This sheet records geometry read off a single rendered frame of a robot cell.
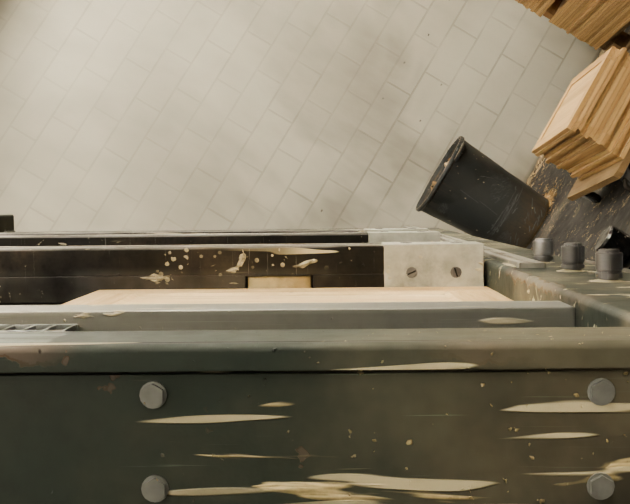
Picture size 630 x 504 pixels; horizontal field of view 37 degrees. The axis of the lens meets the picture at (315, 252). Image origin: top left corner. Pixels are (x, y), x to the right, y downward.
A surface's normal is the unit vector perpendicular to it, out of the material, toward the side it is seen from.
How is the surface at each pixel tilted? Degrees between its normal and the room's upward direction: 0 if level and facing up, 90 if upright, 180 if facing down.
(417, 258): 90
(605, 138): 90
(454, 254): 90
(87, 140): 90
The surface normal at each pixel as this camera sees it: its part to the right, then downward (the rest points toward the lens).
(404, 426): -0.01, 0.05
